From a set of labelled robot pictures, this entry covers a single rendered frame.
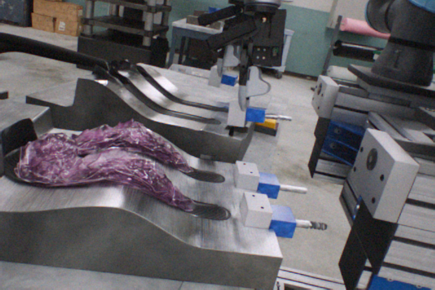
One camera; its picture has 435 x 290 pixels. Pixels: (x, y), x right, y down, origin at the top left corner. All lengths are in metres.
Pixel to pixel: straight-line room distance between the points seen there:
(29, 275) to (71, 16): 6.94
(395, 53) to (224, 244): 0.72
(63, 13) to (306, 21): 4.45
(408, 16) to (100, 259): 0.88
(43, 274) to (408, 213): 0.47
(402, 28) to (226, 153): 0.56
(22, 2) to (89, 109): 6.80
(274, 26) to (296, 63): 6.55
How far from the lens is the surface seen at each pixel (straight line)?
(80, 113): 0.85
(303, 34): 7.26
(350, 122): 1.03
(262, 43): 0.74
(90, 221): 0.47
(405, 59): 1.03
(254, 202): 0.54
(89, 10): 4.86
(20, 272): 0.52
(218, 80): 1.06
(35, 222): 0.49
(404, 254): 0.60
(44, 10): 7.56
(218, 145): 0.74
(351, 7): 7.10
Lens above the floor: 1.14
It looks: 19 degrees down
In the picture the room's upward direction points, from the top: 12 degrees clockwise
